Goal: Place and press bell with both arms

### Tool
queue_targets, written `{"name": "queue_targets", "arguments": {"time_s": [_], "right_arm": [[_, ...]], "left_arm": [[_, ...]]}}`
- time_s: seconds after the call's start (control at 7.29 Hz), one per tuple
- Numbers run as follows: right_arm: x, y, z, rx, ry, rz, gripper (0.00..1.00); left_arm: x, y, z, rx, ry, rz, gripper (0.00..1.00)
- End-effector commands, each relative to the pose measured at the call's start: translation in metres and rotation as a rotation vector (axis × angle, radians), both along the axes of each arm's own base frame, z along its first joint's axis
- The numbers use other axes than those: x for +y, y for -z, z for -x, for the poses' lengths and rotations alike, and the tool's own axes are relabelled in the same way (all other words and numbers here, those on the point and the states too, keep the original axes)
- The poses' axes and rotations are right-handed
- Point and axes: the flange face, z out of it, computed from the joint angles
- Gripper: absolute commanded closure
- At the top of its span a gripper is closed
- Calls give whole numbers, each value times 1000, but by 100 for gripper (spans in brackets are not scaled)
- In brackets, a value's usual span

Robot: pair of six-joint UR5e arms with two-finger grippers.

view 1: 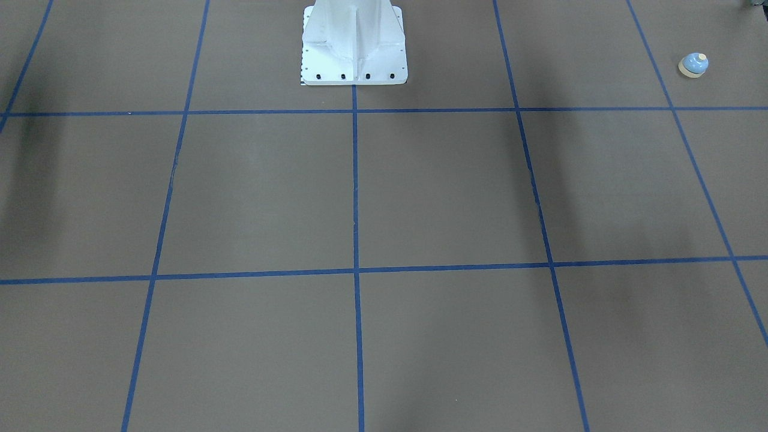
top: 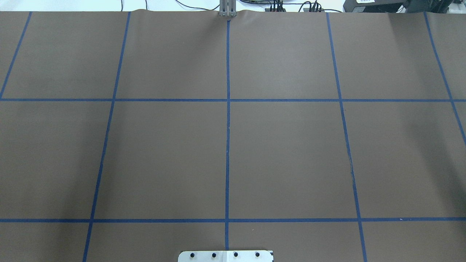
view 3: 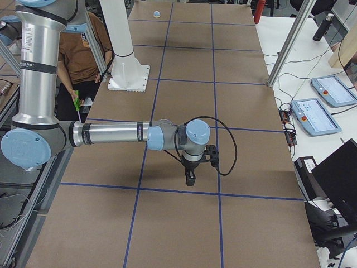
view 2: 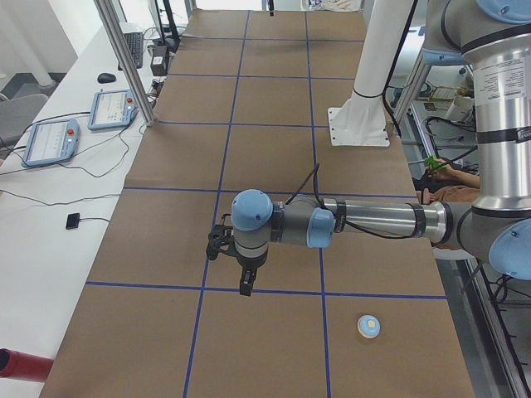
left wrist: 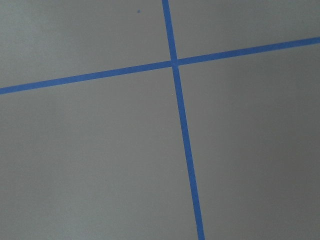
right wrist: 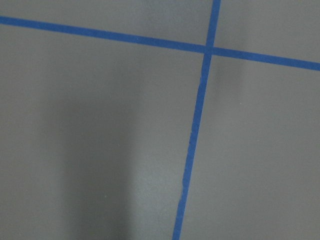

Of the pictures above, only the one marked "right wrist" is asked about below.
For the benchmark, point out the blue tape grid lines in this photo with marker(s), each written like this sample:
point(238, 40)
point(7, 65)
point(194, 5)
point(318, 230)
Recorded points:
point(208, 50)

